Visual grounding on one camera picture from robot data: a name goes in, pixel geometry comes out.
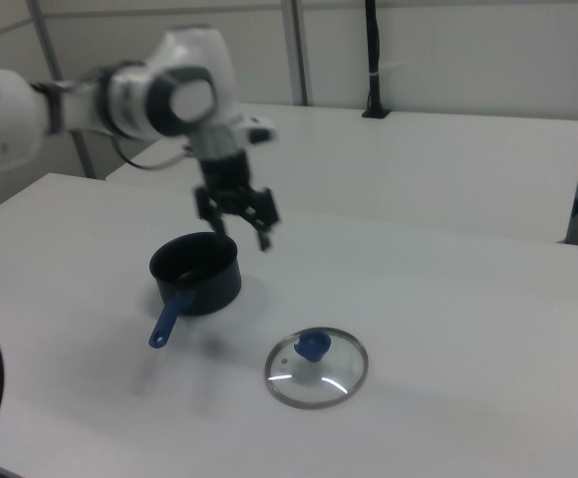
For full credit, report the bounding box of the black pole with clamp base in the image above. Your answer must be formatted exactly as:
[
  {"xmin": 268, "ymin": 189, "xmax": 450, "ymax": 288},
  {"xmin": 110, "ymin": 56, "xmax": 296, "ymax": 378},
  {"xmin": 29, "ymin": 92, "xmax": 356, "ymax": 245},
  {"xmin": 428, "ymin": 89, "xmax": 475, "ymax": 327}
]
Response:
[{"xmin": 361, "ymin": 0, "xmax": 393, "ymax": 120}]

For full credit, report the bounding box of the black cable on robot arm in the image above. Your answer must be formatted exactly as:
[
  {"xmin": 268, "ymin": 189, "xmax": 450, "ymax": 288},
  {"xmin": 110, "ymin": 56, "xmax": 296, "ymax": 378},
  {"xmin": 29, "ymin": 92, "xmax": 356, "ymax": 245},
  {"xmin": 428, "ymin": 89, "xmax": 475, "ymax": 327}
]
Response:
[{"xmin": 113, "ymin": 132, "xmax": 194, "ymax": 171}]

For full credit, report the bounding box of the glass lid with blue knob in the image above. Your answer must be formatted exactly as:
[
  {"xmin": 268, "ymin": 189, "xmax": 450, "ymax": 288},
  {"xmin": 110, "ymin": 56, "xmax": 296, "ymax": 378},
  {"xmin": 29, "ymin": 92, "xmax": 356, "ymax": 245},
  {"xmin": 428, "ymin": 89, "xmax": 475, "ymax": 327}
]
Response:
[{"xmin": 264, "ymin": 326, "xmax": 372, "ymax": 411}]

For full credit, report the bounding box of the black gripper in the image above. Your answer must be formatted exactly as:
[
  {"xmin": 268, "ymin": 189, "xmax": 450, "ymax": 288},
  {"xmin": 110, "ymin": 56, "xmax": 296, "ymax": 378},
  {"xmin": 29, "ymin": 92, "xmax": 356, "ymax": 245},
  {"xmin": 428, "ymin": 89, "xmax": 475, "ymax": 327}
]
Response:
[{"xmin": 193, "ymin": 152, "xmax": 281, "ymax": 254}]

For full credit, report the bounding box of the grey slanted metal frame post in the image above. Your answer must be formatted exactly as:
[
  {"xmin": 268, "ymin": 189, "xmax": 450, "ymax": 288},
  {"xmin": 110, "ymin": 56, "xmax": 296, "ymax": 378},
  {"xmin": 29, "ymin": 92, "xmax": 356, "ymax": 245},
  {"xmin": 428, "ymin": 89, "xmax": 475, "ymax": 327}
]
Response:
[{"xmin": 26, "ymin": 0, "xmax": 97, "ymax": 180}]

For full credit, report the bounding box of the grey metal partition post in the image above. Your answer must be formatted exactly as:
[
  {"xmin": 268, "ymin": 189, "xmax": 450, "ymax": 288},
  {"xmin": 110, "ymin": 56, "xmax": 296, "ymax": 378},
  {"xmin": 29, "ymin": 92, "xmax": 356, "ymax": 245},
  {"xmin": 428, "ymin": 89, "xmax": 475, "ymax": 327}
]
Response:
[{"xmin": 282, "ymin": 0, "xmax": 316, "ymax": 107}]

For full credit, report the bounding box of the dark saucepan with blue handle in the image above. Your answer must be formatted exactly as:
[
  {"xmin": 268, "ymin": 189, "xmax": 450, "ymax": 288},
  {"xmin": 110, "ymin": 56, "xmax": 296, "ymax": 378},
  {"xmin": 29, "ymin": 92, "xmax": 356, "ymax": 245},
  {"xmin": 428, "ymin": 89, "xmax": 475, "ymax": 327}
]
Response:
[{"xmin": 147, "ymin": 231, "xmax": 243, "ymax": 350}]

